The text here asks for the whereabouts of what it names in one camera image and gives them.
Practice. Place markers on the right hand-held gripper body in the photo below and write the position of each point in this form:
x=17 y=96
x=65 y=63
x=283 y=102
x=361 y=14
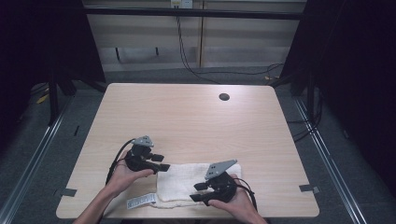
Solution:
x=221 y=186

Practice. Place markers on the black metal stand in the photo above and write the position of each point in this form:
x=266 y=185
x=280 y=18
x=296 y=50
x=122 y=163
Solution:
x=53 y=99

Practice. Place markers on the grey tape strip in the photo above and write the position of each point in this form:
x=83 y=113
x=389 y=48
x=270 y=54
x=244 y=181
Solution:
x=309 y=188

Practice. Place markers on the person's right hand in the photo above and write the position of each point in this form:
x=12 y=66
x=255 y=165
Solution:
x=239 y=205

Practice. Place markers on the black curtain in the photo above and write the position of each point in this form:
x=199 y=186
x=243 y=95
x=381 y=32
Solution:
x=355 y=77
x=37 y=46

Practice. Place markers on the metal floor rail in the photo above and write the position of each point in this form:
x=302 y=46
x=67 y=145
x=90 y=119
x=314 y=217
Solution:
x=330 y=161
x=34 y=155

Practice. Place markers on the white wall power outlet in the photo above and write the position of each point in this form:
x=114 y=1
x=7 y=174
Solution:
x=181 y=3

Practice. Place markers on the person's left hand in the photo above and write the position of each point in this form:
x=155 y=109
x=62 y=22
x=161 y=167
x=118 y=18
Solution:
x=124 y=177

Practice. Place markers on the yellow floor object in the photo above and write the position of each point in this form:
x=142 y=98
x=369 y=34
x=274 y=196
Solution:
x=42 y=99

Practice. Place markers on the cream towel with white label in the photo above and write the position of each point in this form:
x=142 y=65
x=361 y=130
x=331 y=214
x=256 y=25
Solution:
x=177 y=186

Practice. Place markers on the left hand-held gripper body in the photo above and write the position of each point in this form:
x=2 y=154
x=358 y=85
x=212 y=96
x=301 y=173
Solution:
x=140 y=160

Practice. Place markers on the black horizontal frame bar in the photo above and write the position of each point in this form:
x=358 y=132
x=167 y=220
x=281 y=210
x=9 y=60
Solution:
x=193 y=13

